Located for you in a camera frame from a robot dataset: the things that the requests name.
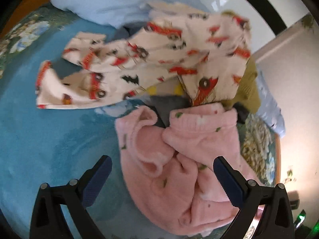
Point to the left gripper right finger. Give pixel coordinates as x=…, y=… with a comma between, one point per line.
x=247, y=195

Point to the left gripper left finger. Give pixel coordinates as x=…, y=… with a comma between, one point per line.
x=48, y=220

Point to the pink fleece garment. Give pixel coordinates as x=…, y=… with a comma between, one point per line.
x=169, y=171

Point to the teal floral plush blanket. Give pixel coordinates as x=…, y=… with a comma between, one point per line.
x=58, y=145

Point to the light blue flower pillow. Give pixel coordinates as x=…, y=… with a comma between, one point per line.
x=269, y=110

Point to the olive green knit garment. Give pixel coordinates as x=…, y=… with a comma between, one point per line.
x=247, y=93

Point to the dark grey garment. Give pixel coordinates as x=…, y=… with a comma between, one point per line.
x=163, y=105

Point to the white car print pajamas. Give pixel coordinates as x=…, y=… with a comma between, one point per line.
x=209, y=52

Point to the orange wooden headboard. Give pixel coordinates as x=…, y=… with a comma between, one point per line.
x=37, y=2

